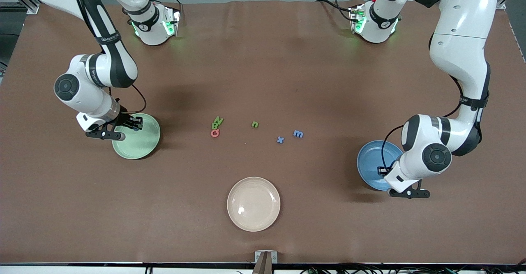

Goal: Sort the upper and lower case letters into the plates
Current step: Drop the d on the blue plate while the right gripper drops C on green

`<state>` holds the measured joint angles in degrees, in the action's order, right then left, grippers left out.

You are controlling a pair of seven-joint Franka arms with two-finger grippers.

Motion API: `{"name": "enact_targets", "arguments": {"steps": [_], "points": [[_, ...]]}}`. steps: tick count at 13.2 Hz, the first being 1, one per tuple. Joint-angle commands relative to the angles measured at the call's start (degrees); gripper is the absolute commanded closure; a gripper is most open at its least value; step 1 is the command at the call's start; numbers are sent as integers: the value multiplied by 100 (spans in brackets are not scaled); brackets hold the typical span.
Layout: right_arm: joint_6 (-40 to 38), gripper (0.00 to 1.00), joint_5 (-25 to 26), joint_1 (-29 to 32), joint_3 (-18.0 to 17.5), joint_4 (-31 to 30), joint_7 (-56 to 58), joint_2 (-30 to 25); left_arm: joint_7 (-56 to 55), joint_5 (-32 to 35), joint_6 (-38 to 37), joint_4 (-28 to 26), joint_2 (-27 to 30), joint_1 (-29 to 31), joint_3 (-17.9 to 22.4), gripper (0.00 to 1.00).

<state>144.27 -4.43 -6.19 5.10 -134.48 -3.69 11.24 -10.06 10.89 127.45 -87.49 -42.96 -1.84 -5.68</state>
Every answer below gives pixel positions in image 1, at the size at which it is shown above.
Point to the red foam letter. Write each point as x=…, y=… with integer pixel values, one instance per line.
x=212, y=133

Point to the blue foam letter m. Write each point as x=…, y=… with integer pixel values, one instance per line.
x=298, y=132

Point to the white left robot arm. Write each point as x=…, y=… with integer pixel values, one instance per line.
x=456, y=40

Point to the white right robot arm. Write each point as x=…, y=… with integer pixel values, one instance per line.
x=82, y=97

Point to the green plate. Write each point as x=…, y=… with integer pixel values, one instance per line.
x=139, y=146

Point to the blue plate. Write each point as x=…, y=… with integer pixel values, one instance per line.
x=370, y=163

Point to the brown table mat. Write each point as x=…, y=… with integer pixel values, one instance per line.
x=263, y=81

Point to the cream plate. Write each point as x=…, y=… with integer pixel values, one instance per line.
x=253, y=204

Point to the grey metal camera bracket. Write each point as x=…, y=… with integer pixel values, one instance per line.
x=259, y=256

